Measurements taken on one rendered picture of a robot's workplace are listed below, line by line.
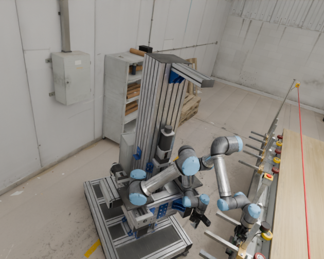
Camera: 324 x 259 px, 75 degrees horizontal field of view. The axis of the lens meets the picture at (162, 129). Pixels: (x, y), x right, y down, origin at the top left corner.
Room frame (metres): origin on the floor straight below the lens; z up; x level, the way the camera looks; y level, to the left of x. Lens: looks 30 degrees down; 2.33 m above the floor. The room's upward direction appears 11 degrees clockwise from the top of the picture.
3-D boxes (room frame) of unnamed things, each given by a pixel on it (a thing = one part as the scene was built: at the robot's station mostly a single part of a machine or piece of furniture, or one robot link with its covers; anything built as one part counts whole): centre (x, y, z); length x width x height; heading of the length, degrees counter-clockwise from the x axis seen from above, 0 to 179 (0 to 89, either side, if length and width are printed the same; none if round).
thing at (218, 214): (1.23, -0.82, 0.83); 0.43 x 0.03 x 0.04; 66
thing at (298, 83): (3.34, -1.87, 1.20); 0.15 x 0.12 x 1.00; 156
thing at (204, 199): (1.14, -0.40, 1.13); 0.09 x 0.08 x 0.11; 102
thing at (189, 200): (1.14, -0.31, 1.13); 0.11 x 0.11 x 0.08; 12
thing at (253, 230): (1.02, -0.78, 0.93); 0.03 x 0.03 x 0.48; 66
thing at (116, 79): (3.59, 0.68, 0.78); 0.90 x 0.45 x 1.55; 155
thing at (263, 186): (1.49, -0.99, 0.93); 0.05 x 0.04 x 0.45; 156
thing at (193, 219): (1.14, -0.40, 0.97); 0.09 x 0.08 x 0.12; 66
